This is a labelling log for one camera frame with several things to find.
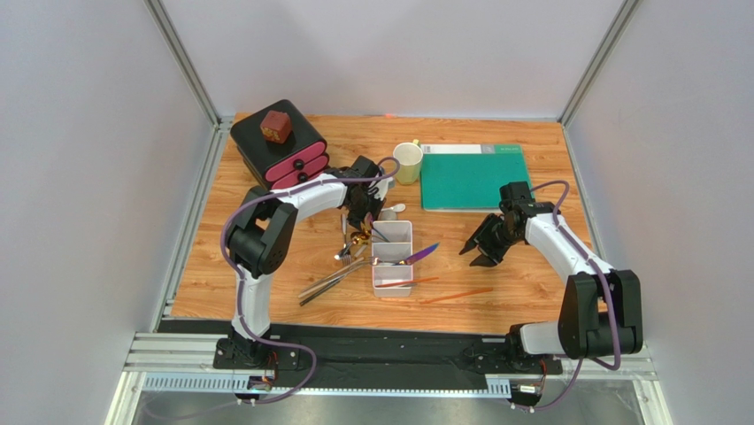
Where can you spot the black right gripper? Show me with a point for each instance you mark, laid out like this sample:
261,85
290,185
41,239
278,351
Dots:
495,236

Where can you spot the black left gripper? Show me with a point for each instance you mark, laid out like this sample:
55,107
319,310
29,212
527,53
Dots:
378,204

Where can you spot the iridescent purple spoon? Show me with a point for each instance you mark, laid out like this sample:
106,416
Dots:
368,225

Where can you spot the white compartment organizer box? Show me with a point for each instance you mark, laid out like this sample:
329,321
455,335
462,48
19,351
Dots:
400,246

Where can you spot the silver metal spoon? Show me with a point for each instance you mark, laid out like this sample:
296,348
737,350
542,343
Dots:
344,254

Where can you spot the iridescent purple knife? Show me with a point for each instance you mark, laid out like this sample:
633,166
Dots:
418,256

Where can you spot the gold spoon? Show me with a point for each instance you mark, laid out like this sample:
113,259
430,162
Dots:
361,237

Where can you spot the silver fork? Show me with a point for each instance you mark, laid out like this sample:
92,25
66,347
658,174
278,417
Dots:
344,225
376,261

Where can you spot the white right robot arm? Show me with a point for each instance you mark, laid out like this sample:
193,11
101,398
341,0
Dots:
600,317

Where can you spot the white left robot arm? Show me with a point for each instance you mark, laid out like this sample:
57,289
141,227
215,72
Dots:
255,241

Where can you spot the white ceramic spoon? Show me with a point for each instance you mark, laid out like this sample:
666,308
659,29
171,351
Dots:
397,208

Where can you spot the green notebook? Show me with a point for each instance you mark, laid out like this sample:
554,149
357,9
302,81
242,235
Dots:
467,177

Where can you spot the pale yellow mug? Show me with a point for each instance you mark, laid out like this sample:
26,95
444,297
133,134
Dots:
409,156

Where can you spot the black pink drawer box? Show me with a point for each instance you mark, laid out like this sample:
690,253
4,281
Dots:
279,166

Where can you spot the red brown cube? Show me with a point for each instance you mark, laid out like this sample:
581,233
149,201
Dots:
276,127

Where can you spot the white handled ladle spoon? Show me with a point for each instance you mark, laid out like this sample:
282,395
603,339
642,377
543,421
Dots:
382,216

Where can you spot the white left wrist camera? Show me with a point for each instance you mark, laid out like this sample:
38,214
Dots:
379,190

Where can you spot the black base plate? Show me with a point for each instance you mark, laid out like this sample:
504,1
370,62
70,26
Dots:
379,359

